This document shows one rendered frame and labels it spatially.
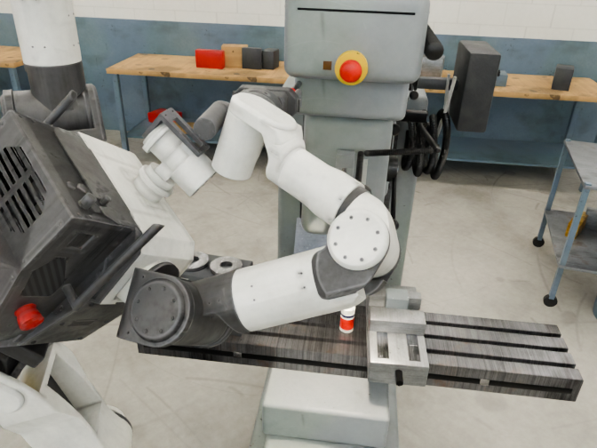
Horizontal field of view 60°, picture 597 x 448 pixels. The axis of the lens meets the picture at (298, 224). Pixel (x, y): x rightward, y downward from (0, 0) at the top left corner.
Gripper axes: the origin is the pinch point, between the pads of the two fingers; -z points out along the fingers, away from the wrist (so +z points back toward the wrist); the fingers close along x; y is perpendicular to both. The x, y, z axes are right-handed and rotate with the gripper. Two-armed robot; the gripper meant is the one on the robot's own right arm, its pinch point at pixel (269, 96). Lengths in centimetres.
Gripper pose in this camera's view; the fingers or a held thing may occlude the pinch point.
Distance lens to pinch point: 102.1
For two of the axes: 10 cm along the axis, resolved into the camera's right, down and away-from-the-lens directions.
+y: -0.3, 8.8, 4.8
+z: -1.3, 4.7, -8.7
